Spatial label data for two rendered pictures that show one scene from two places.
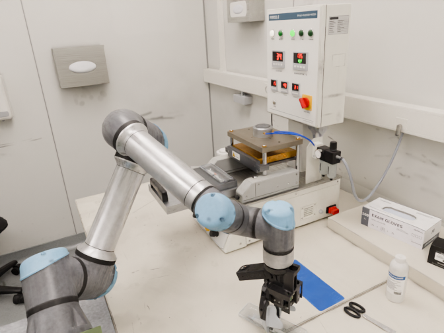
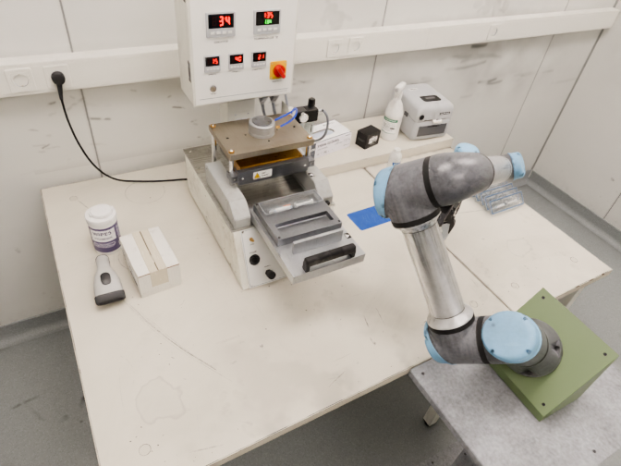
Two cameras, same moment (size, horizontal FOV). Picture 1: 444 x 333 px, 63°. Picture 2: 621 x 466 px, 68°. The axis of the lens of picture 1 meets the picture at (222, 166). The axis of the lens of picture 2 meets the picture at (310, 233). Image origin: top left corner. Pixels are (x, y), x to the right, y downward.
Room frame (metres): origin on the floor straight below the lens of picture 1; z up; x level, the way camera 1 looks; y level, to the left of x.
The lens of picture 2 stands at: (1.35, 1.07, 1.82)
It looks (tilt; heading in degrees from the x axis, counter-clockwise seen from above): 42 degrees down; 262
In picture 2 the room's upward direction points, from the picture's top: 8 degrees clockwise
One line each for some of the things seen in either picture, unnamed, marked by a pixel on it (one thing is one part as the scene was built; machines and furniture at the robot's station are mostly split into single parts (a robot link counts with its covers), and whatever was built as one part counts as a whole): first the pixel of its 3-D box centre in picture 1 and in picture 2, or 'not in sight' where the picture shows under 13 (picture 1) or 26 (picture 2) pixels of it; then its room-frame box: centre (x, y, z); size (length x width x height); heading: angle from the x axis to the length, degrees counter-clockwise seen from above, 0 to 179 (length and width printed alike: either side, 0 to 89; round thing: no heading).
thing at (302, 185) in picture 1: (270, 175); (255, 176); (1.38, -0.20, 0.93); 0.46 x 0.35 x 0.01; 116
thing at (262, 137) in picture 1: (272, 141); (262, 133); (1.36, -0.21, 1.08); 0.31 x 0.24 x 0.13; 26
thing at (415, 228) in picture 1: (399, 221); (322, 139); (1.12, -0.63, 0.83); 0.23 x 0.12 x 0.07; 36
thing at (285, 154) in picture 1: (263, 146); (263, 144); (1.36, -0.17, 1.07); 0.22 x 0.17 x 0.10; 26
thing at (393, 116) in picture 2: not in sight; (394, 111); (0.80, -0.75, 0.92); 0.09 x 0.08 x 0.25; 57
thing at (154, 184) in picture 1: (158, 189); (330, 256); (1.17, 0.23, 0.99); 0.15 x 0.02 x 0.04; 26
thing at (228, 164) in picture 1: (232, 162); (226, 193); (1.46, -0.05, 0.96); 0.25 x 0.05 x 0.07; 116
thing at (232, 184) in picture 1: (205, 179); (297, 215); (1.25, 0.07, 0.98); 0.20 x 0.17 x 0.03; 26
